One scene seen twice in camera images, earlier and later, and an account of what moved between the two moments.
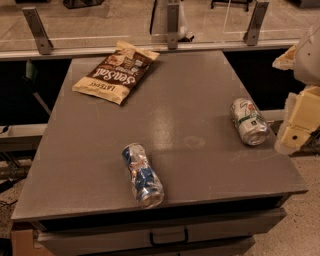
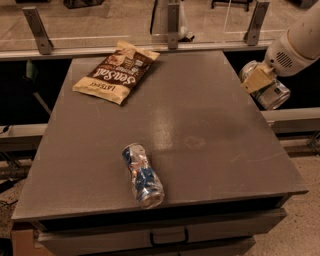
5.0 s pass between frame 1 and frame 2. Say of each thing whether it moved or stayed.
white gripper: moved
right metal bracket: stayed
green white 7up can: moved
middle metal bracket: stayed
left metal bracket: stayed
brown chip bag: stayed
